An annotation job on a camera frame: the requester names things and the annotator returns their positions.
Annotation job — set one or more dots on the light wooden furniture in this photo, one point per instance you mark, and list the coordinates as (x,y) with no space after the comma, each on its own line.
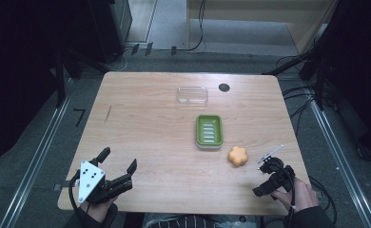
(263,8)

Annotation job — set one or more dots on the person's left hand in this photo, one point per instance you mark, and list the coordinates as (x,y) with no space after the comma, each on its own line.
(98,210)

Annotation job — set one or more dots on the metal floor rail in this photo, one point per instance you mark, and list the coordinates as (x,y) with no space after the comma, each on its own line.
(36,161)
(342,164)

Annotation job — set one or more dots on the green soap dish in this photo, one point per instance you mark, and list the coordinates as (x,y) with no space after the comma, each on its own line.
(209,131)

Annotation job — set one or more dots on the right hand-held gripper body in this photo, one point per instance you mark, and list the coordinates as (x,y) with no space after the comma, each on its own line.
(277,177)

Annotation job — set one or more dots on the black metal stand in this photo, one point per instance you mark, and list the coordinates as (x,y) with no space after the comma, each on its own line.
(60,82)
(319,79)

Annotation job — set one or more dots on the person's right hand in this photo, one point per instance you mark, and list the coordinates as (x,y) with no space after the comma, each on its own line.
(302,196)

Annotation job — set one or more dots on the orange flower-shaped soap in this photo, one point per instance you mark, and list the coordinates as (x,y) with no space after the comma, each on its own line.
(238,156)

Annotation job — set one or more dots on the dark cabinet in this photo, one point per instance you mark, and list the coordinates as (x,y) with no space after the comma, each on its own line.
(112,28)

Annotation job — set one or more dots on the black round table grommet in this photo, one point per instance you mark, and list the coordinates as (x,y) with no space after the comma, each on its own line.
(224,87)

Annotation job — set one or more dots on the person's striped clothing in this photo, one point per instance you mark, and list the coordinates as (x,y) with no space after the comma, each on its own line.
(180,222)

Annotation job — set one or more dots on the clear plastic container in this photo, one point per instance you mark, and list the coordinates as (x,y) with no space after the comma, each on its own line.
(192,96)

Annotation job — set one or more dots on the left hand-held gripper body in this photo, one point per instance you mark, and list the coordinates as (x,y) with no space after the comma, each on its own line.
(91,180)

